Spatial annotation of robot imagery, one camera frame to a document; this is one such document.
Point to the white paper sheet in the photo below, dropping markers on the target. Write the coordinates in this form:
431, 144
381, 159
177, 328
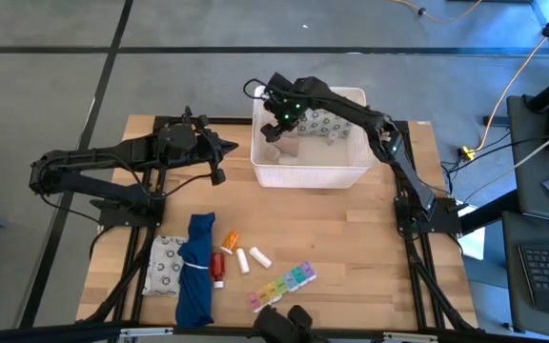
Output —
472, 238

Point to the small beige bandage roll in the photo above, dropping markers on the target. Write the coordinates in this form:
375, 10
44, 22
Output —
272, 155

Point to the grey patterned white pack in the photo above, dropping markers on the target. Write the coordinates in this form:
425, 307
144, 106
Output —
162, 267
327, 125

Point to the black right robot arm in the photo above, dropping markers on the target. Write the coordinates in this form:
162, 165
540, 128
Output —
351, 109

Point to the white plastic pill bottle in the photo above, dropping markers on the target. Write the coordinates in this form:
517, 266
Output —
242, 261
260, 257

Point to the red pill bottle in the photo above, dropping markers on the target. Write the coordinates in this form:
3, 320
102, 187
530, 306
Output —
217, 269

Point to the blue cloth bundle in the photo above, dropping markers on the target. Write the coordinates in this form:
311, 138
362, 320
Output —
196, 281

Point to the large beige bandage roll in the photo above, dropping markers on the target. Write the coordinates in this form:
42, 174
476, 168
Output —
288, 145

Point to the small vial white cap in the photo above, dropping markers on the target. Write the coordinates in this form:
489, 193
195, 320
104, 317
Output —
332, 138

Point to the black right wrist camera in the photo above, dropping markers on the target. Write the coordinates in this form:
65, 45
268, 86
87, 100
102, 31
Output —
278, 85

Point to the black bulky object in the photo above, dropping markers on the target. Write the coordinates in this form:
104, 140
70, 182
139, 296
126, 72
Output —
279, 326

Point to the orange pill bottle white cap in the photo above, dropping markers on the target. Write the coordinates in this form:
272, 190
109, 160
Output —
230, 242

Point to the white perforated plastic basket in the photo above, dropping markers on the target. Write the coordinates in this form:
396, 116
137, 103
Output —
312, 174

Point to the black horizontal rail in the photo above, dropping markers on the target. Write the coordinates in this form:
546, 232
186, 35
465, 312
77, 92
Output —
41, 332

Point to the rainbow weekly pill organizer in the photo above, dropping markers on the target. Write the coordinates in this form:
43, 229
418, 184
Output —
281, 287

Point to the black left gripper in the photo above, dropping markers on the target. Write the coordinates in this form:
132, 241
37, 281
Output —
184, 140

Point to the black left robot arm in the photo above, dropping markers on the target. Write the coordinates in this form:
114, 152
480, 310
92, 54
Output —
112, 152

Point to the black metal table frame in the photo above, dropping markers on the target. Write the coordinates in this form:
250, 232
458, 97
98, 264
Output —
227, 120

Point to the silver metal bracket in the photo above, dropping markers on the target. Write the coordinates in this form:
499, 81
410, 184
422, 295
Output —
410, 337
146, 332

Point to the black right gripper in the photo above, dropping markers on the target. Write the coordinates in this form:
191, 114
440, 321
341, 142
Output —
298, 102

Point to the dark grey side table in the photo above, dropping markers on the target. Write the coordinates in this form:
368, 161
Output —
527, 143
513, 286

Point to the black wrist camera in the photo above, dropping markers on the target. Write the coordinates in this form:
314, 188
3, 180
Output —
218, 177
278, 85

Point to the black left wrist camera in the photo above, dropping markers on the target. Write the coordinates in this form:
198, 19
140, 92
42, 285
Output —
218, 177

